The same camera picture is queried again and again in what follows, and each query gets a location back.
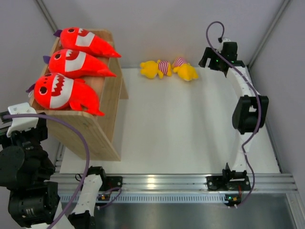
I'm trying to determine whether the yellow bear plush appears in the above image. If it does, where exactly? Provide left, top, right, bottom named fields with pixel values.
left=172, top=57, right=199, bottom=82
left=140, top=60, right=172, bottom=79

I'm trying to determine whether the red shark plush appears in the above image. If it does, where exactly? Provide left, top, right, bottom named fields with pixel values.
left=53, top=27, right=121, bottom=58
left=26, top=73, right=104, bottom=116
left=43, top=49, right=116, bottom=79

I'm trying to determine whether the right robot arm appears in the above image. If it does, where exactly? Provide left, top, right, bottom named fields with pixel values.
left=199, top=38, right=269, bottom=191

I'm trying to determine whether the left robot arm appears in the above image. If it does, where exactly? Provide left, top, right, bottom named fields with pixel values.
left=0, top=118, right=108, bottom=229

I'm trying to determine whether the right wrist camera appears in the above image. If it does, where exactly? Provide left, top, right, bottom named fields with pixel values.
left=217, top=38, right=231, bottom=51

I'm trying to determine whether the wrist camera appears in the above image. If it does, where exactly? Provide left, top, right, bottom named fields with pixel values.
left=6, top=102, right=38, bottom=138
left=217, top=38, right=231, bottom=51

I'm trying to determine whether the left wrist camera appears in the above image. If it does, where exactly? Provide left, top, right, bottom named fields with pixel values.
left=6, top=102, right=38, bottom=138

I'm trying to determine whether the grey slotted cable duct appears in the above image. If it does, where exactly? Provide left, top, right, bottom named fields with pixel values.
left=58, top=192, right=228, bottom=204

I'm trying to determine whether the right aluminium corner post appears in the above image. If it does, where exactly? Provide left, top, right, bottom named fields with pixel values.
left=247, top=0, right=292, bottom=70

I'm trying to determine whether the aluminium corner post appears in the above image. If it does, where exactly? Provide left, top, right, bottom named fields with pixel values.
left=34, top=0, right=58, bottom=33
left=247, top=0, right=292, bottom=70

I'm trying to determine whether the left aluminium corner post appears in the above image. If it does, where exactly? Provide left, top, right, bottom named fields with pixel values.
left=34, top=0, right=58, bottom=33

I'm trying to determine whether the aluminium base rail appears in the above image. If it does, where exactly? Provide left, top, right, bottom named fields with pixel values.
left=51, top=173, right=296, bottom=191

